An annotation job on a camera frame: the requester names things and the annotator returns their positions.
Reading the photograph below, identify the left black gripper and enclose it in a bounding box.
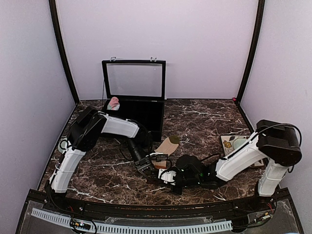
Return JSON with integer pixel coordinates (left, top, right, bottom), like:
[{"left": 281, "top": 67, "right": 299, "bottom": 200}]
[{"left": 125, "top": 137, "right": 154, "bottom": 182}]

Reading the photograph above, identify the striped beige sock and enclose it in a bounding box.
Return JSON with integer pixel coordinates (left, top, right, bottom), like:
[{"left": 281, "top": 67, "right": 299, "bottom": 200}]
[{"left": 152, "top": 135, "right": 180, "bottom": 169}]

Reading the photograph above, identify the pink patterned sock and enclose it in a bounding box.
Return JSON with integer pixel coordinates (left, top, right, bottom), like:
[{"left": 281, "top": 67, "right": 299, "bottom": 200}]
[{"left": 106, "top": 97, "right": 120, "bottom": 111}]

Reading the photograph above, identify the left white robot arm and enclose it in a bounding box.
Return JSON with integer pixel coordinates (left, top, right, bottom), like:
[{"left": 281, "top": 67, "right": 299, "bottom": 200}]
[{"left": 45, "top": 106, "right": 155, "bottom": 213}]

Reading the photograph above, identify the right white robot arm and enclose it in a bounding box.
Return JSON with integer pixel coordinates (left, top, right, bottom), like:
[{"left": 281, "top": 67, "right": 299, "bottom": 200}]
[{"left": 158, "top": 119, "right": 302, "bottom": 212}]

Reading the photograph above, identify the floral square coaster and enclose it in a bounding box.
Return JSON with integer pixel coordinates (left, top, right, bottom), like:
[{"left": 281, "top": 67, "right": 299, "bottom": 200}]
[{"left": 220, "top": 135, "right": 250, "bottom": 156}]

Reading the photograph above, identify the black display case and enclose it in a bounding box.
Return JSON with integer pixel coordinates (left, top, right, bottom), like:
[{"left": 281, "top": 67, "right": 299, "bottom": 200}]
[{"left": 102, "top": 58, "right": 166, "bottom": 142}]

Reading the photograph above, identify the pale green ceramic bowl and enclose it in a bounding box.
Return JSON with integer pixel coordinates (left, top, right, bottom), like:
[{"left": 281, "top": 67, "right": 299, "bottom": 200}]
[{"left": 58, "top": 138, "right": 67, "bottom": 154}]

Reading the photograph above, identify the right circuit board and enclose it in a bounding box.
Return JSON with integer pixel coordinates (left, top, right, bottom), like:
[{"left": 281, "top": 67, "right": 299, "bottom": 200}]
[{"left": 253, "top": 212, "right": 273, "bottom": 223}]

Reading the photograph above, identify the left green circuit board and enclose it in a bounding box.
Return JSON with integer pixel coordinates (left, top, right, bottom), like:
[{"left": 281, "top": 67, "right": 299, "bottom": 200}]
[{"left": 70, "top": 219, "right": 91, "bottom": 230}]

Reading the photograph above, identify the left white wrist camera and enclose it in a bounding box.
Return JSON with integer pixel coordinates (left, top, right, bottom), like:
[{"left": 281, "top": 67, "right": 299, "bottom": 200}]
[{"left": 149, "top": 152, "right": 169, "bottom": 162}]

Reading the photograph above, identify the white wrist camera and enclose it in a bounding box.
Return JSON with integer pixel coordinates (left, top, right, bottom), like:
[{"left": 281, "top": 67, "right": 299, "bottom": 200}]
[
  {"left": 149, "top": 152, "right": 169, "bottom": 162},
  {"left": 158, "top": 169, "right": 176, "bottom": 185}
]

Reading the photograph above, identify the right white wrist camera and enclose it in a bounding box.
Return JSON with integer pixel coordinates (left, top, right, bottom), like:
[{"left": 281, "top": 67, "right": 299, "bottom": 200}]
[{"left": 158, "top": 169, "right": 176, "bottom": 185}]

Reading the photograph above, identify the white slotted cable duct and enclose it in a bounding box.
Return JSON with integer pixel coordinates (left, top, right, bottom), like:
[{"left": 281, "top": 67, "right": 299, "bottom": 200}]
[{"left": 30, "top": 208, "right": 233, "bottom": 234}]

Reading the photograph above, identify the black front rail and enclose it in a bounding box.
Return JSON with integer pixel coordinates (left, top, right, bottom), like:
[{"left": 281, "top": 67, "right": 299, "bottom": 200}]
[{"left": 26, "top": 189, "right": 291, "bottom": 220}]

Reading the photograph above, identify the left black frame post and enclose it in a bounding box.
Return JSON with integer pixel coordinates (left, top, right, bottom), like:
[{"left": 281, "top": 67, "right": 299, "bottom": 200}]
[{"left": 48, "top": 0, "right": 80, "bottom": 105}]

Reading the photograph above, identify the black frame post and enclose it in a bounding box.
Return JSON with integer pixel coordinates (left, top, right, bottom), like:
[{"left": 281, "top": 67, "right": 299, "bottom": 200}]
[
  {"left": 235, "top": 0, "right": 265, "bottom": 105},
  {"left": 48, "top": 0, "right": 80, "bottom": 105}
]

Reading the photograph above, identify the right black frame post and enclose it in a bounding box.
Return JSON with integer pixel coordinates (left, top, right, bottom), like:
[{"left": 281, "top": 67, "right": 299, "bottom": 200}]
[{"left": 235, "top": 0, "right": 265, "bottom": 105}]

